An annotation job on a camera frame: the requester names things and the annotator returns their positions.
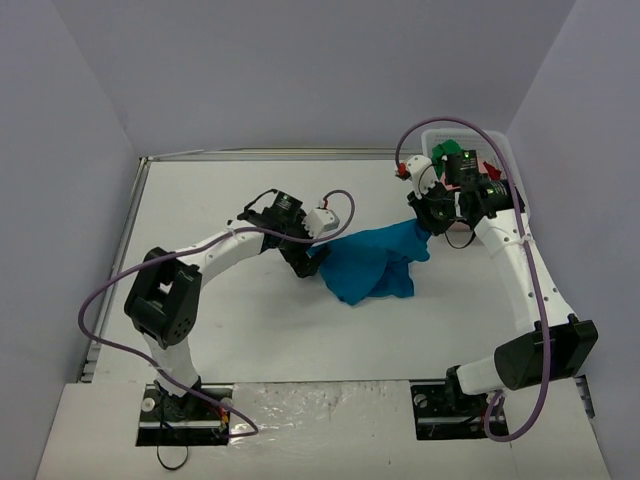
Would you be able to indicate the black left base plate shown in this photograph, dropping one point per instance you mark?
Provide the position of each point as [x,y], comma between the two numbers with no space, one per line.
[165,420]

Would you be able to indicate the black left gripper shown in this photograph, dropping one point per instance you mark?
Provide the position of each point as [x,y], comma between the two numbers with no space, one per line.
[302,262]

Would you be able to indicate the red t shirt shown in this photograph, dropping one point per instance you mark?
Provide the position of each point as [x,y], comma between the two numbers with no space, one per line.
[494,173]

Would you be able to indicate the green t shirt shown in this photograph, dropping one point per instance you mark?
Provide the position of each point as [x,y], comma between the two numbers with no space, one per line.
[446,148]

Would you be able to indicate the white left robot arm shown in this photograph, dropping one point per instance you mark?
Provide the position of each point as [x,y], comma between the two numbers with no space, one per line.
[164,299]

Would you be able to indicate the blue t shirt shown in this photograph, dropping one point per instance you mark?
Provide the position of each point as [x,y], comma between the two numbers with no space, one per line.
[375,263]

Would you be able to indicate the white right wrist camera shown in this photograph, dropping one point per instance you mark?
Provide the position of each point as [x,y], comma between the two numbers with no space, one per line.
[422,174]

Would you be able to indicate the pink t shirt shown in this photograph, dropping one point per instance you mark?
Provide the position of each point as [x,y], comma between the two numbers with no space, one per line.
[462,172]

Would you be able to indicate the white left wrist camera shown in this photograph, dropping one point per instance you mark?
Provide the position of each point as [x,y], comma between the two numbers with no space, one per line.
[319,221]

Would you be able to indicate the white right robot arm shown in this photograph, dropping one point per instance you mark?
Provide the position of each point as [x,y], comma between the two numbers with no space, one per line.
[552,343]

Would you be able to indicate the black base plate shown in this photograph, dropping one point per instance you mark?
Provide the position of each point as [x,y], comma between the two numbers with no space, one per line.
[438,418]
[165,420]

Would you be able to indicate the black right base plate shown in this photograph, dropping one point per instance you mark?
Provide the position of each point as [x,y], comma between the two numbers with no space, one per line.
[438,418]

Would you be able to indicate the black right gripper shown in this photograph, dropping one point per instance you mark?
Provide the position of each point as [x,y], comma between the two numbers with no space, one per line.
[427,216]

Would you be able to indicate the white plastic laundry basket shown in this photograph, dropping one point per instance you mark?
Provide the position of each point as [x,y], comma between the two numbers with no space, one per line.
[470,140]

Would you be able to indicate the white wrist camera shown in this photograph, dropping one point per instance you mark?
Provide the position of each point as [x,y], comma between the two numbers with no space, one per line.
[319,221]
[422,174]

